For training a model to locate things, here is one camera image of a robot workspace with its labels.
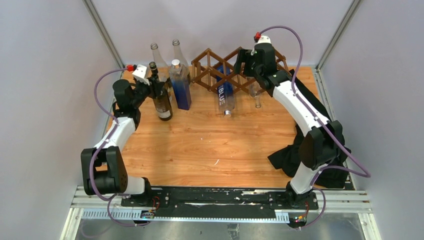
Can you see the clear bottle black cap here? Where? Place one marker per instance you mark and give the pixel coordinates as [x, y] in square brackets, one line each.
[162, 78]

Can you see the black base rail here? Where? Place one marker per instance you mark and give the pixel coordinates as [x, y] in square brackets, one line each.
[221, 203]

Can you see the dark green wine bottle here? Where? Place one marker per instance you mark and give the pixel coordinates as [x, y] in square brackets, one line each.
[163, 107]

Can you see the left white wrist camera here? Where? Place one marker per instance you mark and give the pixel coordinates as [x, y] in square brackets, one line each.
[140, 74]

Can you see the clear glass bottle gold label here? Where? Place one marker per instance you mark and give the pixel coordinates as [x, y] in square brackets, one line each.
[178, 54]

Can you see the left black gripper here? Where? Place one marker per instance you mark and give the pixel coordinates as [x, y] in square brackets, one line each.
[158, 86]

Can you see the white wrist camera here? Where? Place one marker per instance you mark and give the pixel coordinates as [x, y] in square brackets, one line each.
[140, 74]
[264, 39]

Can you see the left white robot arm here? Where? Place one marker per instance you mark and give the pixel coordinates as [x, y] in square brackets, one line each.
[103, 169]

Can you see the blue clear square bottle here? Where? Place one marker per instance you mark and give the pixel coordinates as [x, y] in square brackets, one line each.
[178, 74]

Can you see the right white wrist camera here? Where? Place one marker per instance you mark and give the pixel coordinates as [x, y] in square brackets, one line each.
[264, 39]

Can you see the brown wooden wine rack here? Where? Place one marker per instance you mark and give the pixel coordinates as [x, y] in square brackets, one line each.
[210, 70]

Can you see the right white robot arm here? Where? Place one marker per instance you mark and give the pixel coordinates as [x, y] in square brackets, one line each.
[308, 117]

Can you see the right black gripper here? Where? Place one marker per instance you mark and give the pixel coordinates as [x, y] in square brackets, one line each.
[244, 55]

